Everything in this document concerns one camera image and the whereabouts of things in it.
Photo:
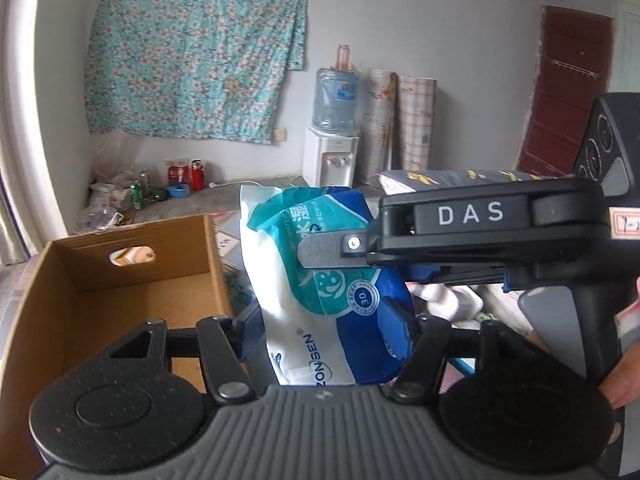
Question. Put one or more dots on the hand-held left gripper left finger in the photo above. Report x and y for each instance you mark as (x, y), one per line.
(250, 335)

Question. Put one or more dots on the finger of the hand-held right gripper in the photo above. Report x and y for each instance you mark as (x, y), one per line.
(325, 250)
(450, 275)

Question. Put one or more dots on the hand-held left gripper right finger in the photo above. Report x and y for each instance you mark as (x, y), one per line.
(395, 327)

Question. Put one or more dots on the blue white wet wipes package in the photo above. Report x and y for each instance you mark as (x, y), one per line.
(310, 320)

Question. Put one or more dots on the brown cardboard box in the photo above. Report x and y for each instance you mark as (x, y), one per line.
(140, 300)

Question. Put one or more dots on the person's right hand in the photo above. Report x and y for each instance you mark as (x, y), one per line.
(625, 380)

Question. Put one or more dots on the printed appliance carton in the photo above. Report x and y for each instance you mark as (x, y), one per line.
(450, 179)

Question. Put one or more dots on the white water dispenser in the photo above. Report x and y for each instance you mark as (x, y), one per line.
(330, 160)

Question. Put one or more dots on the checked paper roll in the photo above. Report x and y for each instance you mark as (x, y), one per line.
(415, 125)

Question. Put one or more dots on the floral paper roll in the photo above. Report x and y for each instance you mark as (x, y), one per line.
(377, 125)

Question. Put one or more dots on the dark red door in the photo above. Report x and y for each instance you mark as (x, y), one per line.
(565, 95)

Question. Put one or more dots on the red thermos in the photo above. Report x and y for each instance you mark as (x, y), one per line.
(198, 176)

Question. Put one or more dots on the blue bowl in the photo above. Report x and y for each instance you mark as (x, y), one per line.
(178, 191)

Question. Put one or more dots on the red bag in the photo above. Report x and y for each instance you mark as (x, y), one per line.
(176, 172)

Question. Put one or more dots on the green bottle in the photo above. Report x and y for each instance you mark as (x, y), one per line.
(136, 196)

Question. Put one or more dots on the pink plastic bottle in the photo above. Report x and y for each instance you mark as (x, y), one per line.
(344, 57)

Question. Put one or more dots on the pile of plastic bags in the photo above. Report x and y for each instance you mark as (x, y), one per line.
(110, 200)

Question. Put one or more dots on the white curtain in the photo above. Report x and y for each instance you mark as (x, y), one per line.
(20, 110)

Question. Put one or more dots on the wall socket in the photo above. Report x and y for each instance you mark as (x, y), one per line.
(281, 134)

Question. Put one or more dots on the teal floral wall cloth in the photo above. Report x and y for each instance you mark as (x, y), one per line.
(190, 60)

